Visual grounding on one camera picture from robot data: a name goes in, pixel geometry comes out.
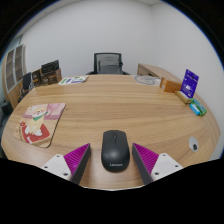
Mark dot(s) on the large dark cardboard box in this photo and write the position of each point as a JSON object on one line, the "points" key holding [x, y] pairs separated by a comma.
{"points": [[51, 77]]}

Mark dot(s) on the white green purple leaflet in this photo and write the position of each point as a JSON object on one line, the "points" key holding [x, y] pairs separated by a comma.
{"points": [[73, 80]]}

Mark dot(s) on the wooden shelf unit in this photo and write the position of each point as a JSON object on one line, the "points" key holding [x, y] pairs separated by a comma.
{"points": [[13, 75]]}

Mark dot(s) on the black computer mouse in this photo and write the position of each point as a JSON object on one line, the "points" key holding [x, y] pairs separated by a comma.
{"points": [[115, 151]]}

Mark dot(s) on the brown wooden box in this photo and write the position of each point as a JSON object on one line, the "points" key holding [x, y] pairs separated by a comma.
{"points": [[170, 85]]}

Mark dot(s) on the black mesh office chair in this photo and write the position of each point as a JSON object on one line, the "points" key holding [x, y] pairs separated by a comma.
{"points": [[107, 63]]}

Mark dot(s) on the wooden side cabinet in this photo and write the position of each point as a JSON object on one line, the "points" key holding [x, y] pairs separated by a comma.
{"points": [[155, 70]]}

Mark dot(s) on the black leather sofa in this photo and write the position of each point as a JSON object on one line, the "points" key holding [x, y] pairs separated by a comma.
{"points": [[5, 111]]}

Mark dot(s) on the green flat box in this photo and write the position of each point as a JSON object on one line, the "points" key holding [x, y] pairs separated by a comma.
{"points": [[201, 107]]}

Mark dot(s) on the blue flat box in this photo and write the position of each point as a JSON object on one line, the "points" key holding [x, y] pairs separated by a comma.
{"points": [[194, 109]]}

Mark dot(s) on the purple standing sign card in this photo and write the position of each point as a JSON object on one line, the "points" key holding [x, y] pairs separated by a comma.
{"points": [[190, 83]]}

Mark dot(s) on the cartoon dog print mouse pad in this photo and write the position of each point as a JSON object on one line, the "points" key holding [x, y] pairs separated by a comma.
{"points": [[38, 124]]}

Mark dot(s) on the small dark cardboard box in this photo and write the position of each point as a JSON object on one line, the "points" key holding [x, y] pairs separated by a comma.
{"points": [[36, 78]]}

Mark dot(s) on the small black visitor chair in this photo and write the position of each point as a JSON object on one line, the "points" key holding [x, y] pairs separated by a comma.
{"points": [[26, 82]]}

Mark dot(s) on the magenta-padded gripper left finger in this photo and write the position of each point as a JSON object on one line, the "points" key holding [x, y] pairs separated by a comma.
{"points": [[58, 165]]}

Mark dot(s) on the light wooden sign base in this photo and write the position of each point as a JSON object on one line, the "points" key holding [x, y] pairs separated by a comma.
{"points": [[183, 97]]}

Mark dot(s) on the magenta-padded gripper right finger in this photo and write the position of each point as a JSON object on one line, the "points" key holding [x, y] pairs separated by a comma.
{"points": [[165, 165]]}

